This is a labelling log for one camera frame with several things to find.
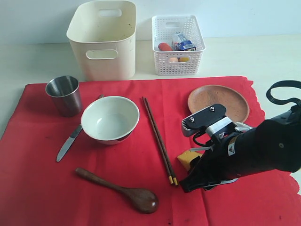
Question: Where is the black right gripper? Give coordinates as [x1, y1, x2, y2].
[180, 111, 301, 193]

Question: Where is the dark wooden chopstick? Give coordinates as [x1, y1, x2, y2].
[142, 97, 178, 186]
[142, 97, 174, 185]

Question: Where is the yellow cheese wedge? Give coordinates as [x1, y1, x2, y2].
[177, 150, 203, 171]

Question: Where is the pale green ceramic bowl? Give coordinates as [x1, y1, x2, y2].
[81, 96, 140, 145]

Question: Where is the yellow lemon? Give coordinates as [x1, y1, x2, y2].
[178, 57, 190, 63]

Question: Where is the brown egg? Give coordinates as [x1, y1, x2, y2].
[169, 57, 179, 63]

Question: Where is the blue white milk carton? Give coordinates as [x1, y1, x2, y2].
[172, 32, 196, 51]

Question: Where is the red sausage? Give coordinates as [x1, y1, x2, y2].
[158, 42, 173, 52]

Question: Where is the stainless steel cup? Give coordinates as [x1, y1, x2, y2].
[45, 76, 82, 117]

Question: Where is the dark wooden spoon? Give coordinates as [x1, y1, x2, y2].
[75, 167, 159, 214]

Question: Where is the brown wooden plate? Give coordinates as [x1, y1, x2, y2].
[187, 85, 250, 122]

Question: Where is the red table cloth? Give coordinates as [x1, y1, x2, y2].
[0, 76, 301, 226]

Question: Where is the white perforated plastic basket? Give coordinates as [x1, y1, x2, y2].
[151, 15, 206, 76]

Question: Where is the metal table knife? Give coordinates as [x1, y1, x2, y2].
[55, 94, 104, 162]

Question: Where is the cream plastic bin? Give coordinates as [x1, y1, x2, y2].
[66, 0, 136, 81]

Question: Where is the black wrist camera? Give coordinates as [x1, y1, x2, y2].
[182, 104, 236, 137]

